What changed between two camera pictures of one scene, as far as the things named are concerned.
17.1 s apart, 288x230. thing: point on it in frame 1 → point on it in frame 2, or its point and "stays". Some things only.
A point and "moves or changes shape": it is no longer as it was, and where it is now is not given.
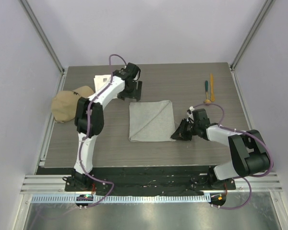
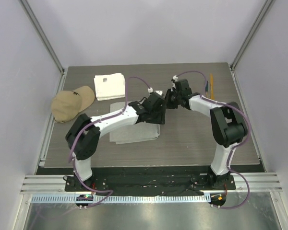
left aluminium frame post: [41, 35] stays
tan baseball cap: [64, 104] stays
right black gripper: [180, 133] → [169, 105]
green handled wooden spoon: [207, 101] stays
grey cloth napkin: [151, 121] moves or changes shape
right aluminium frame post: [267, 6] stays
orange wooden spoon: [212, 96] stays
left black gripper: [135, 94] → [160, 119]
